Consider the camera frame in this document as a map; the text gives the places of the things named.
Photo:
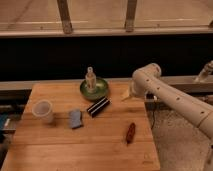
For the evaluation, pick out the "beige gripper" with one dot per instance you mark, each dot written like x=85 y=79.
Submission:
x=127 y=94

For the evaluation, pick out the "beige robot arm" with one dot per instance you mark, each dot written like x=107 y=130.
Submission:
x=147 y=79

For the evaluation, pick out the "white ceramic cup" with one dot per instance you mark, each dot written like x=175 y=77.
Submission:
x=43 y=110

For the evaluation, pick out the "green bowl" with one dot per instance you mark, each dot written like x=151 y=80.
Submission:
x=101 y=90

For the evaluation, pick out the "black striped box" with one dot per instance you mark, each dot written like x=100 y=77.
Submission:
x=98 y=106

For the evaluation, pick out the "small clear bottle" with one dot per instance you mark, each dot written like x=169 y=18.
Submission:
x=90 y=80

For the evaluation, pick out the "blue sponge block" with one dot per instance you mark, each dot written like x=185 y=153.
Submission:
x=75 y=120

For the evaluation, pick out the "beige hose fitting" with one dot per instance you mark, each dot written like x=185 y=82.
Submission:
x=205 y=72

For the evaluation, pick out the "metal window rail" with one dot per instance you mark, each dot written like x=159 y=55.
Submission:
x=109 y=32

